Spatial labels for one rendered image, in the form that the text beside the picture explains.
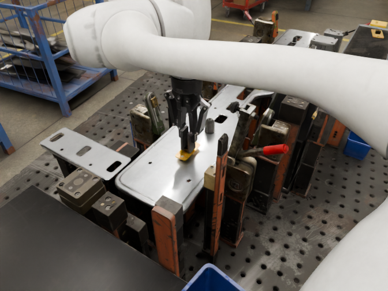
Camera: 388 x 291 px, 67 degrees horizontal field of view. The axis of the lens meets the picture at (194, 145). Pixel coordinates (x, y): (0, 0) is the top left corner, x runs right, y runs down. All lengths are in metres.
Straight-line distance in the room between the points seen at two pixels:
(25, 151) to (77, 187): 1.99
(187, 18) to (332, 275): 0.48
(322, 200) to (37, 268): 0.95
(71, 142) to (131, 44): 0.54
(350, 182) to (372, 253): 1.08
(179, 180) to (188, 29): 0.38
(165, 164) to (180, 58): 0.45
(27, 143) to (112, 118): 1.34
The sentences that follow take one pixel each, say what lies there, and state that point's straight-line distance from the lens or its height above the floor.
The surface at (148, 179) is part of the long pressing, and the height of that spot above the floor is 1.00.
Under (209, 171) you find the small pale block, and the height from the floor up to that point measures 1.06.
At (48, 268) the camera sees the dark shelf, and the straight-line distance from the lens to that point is 0.67.
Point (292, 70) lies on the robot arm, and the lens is 0.38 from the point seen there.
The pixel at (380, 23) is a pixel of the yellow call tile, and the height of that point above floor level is 1.16.
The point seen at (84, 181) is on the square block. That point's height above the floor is 1.06.
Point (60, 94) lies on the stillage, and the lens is 2.83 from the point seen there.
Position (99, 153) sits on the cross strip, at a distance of 0.90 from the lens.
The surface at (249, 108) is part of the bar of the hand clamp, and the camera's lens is 0.67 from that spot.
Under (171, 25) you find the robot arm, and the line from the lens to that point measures 0.59.
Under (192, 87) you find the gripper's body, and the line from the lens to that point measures 0.69.
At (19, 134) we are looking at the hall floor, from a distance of 2.93.
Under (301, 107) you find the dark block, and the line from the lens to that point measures 0.88.
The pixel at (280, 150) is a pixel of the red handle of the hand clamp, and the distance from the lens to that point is 0.68.
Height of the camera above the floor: 1.58
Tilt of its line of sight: 41 degrees down
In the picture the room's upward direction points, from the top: straight up
